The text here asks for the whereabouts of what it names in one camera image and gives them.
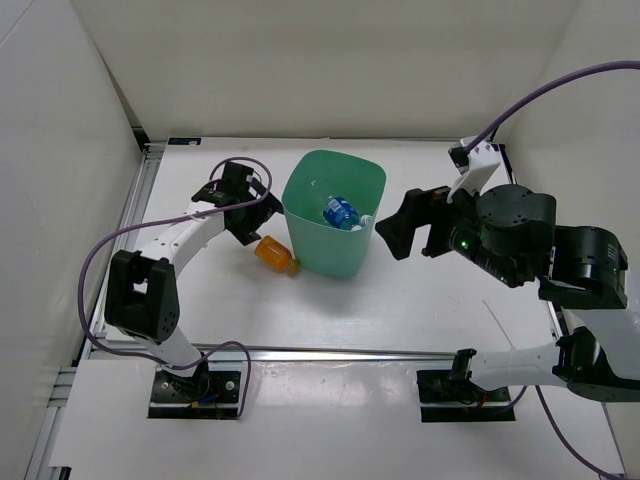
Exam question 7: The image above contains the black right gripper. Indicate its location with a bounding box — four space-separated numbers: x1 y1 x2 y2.
376 172 527 289

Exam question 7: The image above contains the orange plastic bottle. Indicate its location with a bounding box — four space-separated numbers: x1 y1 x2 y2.
254 236 300 276

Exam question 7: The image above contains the clear bottle white cap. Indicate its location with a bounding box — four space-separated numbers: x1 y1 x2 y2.
351 215 373 231

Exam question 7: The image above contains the blue label plastic bottle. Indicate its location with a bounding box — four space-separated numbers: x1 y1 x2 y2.
322 197 360 231

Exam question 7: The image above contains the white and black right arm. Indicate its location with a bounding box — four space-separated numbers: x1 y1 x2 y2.
282 139 639 403

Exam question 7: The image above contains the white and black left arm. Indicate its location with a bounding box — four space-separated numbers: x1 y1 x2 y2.
104 157 282 400

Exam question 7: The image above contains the green plastic bin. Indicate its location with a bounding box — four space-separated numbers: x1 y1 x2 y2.
282 150 386 278

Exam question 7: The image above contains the blue sticker label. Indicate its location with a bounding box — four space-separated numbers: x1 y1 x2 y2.
167 137 202 146

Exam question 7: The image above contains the aluminium frame rail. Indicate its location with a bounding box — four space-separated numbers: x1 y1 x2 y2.
94 344 551 363

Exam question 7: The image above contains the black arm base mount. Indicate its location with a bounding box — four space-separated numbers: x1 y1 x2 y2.
147 362 242 420

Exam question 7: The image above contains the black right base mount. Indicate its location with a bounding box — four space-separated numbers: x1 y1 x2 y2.
416 370 516 424

